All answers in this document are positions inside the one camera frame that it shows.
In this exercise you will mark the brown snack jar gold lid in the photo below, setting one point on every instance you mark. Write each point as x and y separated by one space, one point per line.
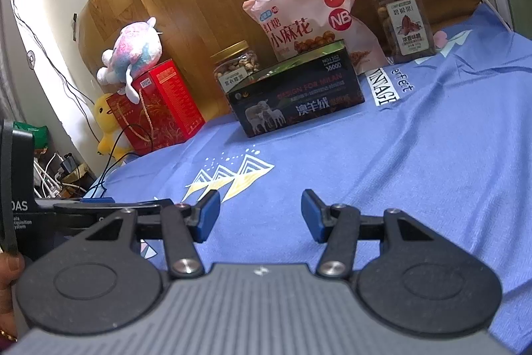
406 28

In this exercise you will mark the yellow plush toy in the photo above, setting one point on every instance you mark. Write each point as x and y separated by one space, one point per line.
114 142

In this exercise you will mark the nut jar gold lid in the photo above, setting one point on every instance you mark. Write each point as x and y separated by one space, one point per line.
234 64

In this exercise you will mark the black sheep print box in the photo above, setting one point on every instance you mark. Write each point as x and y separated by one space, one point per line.
296 90

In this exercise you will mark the red gift box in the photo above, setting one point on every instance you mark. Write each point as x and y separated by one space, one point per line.
166 114

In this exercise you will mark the left hand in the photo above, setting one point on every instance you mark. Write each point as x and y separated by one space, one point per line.
12 266

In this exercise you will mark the pink white plush toy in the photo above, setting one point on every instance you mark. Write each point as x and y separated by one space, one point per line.
136 50

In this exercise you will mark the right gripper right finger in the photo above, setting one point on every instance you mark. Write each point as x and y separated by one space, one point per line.
404 274

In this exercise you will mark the pink snack bag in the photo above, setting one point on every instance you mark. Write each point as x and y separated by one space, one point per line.
294 27

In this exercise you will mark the blue printed cloth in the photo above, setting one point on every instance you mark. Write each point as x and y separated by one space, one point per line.
446 139

